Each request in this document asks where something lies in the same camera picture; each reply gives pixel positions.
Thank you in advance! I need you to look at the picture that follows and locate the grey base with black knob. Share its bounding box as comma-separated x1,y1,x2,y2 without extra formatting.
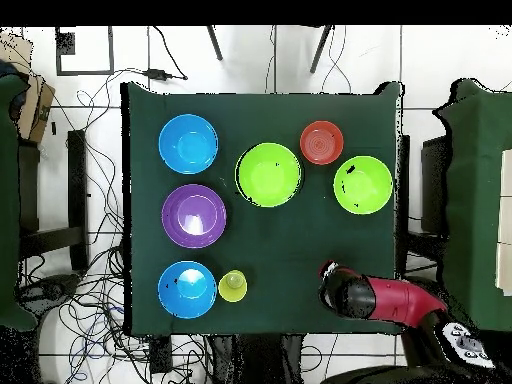
17,273,83,317

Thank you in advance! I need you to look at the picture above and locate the green plastic bowl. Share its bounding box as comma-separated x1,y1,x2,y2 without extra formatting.
333,155,394,216
234,142,303,208

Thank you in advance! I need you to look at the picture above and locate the purple plastic bowl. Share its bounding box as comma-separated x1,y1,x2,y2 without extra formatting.
161,183,228,250

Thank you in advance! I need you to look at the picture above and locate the black power adapter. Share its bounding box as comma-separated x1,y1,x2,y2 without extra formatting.
142,68,189,81

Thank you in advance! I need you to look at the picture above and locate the black metal frame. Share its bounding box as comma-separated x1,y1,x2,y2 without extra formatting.
17,129,90,273
420,135,451,237

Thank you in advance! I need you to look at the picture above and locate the cardboard box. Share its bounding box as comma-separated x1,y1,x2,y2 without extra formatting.
0,31,56,144

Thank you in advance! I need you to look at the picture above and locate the small orange plastic bowl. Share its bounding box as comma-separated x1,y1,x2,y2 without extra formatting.
299,120,345,166

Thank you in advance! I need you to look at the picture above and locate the black cable bundle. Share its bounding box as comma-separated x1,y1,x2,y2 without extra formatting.
17,89,213,384

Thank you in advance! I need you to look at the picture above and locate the black stand leg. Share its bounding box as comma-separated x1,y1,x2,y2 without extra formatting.
206,25,224,62
309,25,334,75

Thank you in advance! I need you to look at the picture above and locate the black floor box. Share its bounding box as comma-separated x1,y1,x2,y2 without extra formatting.
148,335,174,373

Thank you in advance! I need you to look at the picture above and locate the dark green tablecloth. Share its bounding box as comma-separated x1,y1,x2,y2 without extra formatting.
0,73,39,333
433,78,512,333
120,81,405,335

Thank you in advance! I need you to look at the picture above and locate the yellow plastic cup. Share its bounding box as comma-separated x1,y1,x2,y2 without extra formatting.
218,269,248,303

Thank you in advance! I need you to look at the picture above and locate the blue plastic bowl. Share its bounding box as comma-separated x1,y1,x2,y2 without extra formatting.
157,260,218,320
158,113,220,176

